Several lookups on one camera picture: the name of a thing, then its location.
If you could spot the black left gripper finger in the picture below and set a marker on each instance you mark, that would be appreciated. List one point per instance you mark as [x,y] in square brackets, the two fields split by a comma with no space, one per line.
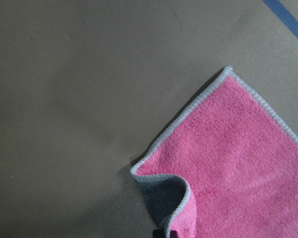
[159,233]

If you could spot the pink towel with grey back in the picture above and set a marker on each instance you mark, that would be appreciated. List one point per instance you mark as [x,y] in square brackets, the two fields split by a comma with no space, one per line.
[226,167]

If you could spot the long blue tape strip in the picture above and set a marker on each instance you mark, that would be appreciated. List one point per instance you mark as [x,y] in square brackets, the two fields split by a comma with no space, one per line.
[284,15]

